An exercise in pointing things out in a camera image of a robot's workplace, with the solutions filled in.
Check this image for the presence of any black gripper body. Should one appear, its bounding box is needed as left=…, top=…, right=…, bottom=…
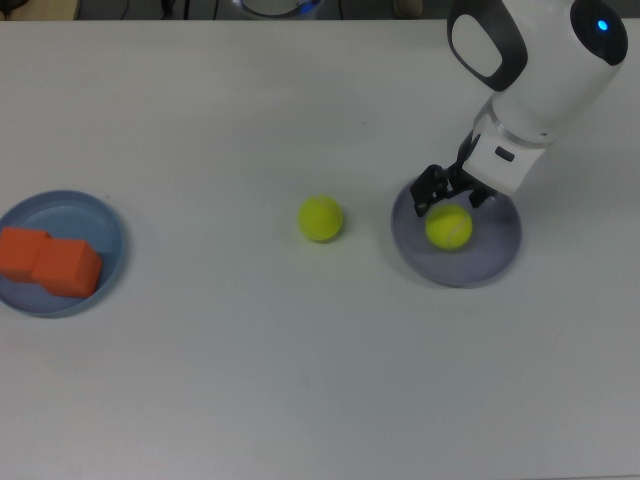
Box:
left=446, top=130, right=484, bottom=195

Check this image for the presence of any yellow-green tennis ball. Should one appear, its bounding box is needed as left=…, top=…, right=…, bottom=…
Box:
left=424, top=203, right=474, bottom=252
left=298, top=194, right=345, bottom=244

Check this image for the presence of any orange cube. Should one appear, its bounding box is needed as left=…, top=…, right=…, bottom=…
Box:
left=0, top=226, right=52, bottom=284
left=30, top=237, right=104, bottom=300

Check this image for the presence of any purple plate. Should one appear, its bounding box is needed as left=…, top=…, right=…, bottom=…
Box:
left=390, top=169, right=523, bottom=290

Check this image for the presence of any blue plate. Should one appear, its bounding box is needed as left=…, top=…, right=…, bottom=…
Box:
left=0, top=188, right=127, bottom=320

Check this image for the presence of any light wooden panel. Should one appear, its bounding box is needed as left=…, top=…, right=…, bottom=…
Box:
left=22, top=0, right=81, bottom=20

